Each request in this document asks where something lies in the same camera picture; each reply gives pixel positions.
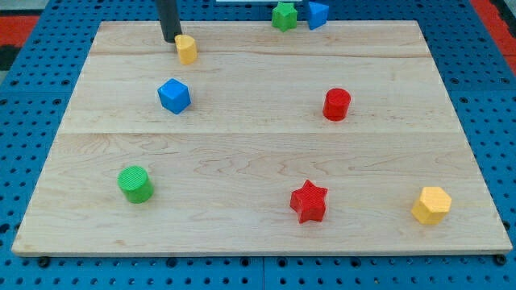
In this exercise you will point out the light wooden board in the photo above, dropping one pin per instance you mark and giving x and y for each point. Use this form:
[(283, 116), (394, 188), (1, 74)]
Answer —
[(224, 168)]

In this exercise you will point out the red star block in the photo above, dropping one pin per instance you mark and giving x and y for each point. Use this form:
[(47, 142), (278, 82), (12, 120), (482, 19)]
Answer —
[(309, 202)]

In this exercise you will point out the black cylindrical robot arm tip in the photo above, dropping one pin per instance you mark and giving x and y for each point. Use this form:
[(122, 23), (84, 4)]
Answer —
[(169, 17)]

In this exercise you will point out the green cylinder block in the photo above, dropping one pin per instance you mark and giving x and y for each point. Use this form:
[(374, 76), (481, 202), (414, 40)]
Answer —
[(135, 184)]

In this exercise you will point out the yellow half-round block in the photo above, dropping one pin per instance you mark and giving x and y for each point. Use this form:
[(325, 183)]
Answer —
[(186, 49)]

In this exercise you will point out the yellow hexagon block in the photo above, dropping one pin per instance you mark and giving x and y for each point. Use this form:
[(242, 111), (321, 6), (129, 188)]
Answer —
[(432, 206)]

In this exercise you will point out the blue cube block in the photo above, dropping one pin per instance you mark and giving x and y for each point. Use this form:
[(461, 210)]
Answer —
[(174, 96)]

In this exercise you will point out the blue triangular block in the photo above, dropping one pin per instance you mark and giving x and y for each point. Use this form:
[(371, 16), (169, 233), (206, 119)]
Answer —
[(317, 14)]

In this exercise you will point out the red cylinder block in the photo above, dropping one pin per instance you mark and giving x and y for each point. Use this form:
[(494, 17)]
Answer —
[(336, 104)]

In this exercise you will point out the green star block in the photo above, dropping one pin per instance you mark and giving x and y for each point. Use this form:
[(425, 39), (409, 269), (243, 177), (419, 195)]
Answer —
[(284, 16)]

